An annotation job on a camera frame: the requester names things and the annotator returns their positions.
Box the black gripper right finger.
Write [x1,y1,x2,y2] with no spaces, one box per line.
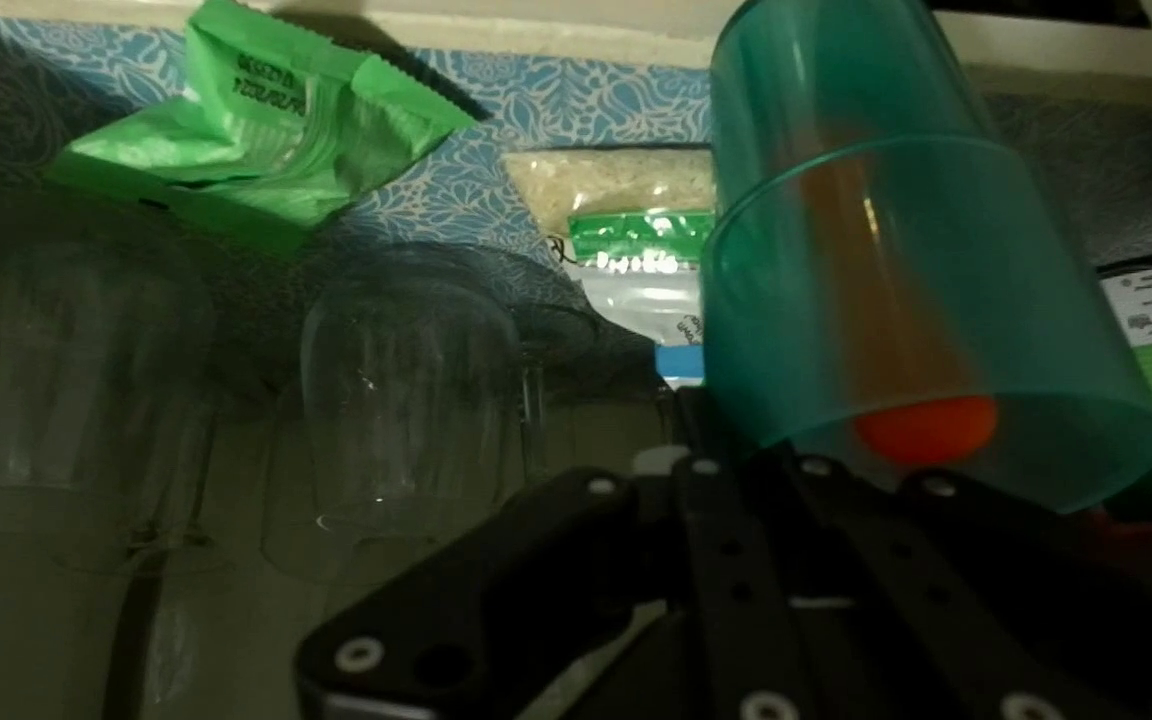
[764,449,1152,720]

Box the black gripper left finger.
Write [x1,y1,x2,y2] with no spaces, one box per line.
[291,449,808,720]

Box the teal translucent plastic cup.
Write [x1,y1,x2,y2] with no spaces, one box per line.
[699,0,1152,518]

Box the blue patterned shelf liner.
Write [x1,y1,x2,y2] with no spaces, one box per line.
[0,13,729,273]

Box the blue bag clip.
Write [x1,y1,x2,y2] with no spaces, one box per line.
[651,341,716,397]

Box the rice bag with green label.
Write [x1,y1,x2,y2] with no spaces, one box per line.
[501,139,725,358]

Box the green plastic bag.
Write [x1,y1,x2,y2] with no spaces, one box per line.
[44,0,488,252]

